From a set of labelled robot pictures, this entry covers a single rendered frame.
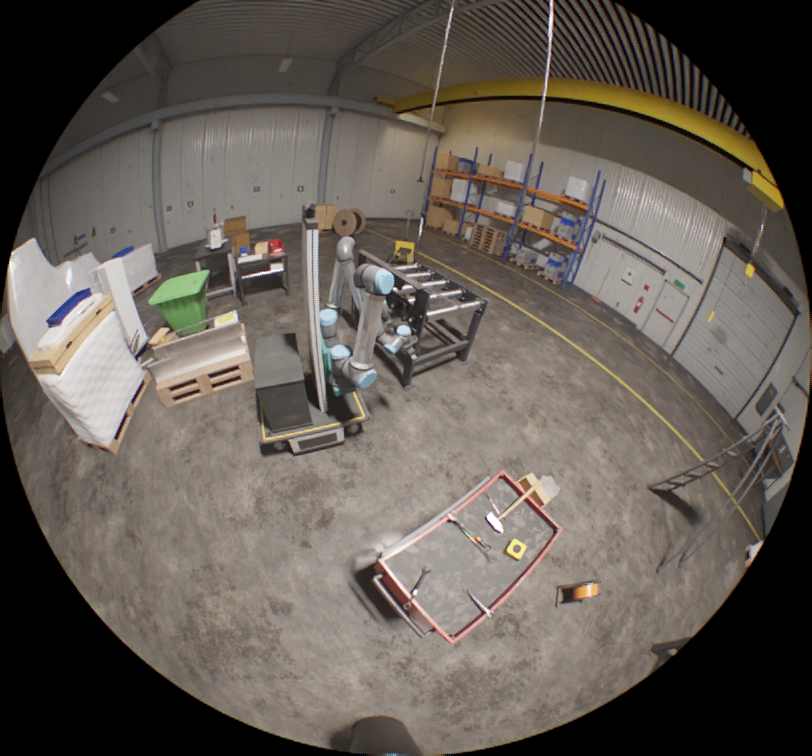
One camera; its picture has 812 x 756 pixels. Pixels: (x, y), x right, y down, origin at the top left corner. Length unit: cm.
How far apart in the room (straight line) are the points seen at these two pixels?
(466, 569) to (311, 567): 119
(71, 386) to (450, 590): 319
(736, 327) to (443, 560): 1093
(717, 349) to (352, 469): 1110
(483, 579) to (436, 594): 20
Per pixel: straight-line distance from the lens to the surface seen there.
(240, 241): 760
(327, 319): 196
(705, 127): 799
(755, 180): 781
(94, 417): 324
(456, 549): 115
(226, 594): 226
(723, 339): 1104
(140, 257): 784
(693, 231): 1072
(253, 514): 221
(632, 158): 1123
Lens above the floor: 199
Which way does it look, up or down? 37 degrees down
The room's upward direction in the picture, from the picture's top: 10 degrees clockwise
